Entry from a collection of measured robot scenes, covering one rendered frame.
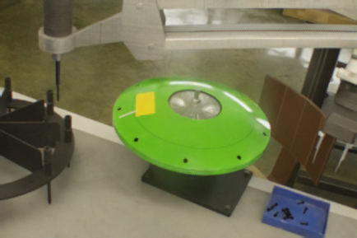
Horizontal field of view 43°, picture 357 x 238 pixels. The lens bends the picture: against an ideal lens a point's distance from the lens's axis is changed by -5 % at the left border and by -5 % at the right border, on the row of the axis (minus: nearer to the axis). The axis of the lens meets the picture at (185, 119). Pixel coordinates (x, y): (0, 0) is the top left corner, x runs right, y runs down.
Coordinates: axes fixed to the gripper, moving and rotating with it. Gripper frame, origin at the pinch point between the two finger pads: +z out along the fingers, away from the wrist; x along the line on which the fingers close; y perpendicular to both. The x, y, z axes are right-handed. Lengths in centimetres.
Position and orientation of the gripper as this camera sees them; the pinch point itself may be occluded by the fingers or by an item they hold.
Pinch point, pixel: (324, 166)
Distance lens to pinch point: 100.1
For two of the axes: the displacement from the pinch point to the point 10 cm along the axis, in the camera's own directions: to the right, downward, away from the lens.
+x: -8.6, -3.8, 3.4
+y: 3.7, -0.2, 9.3
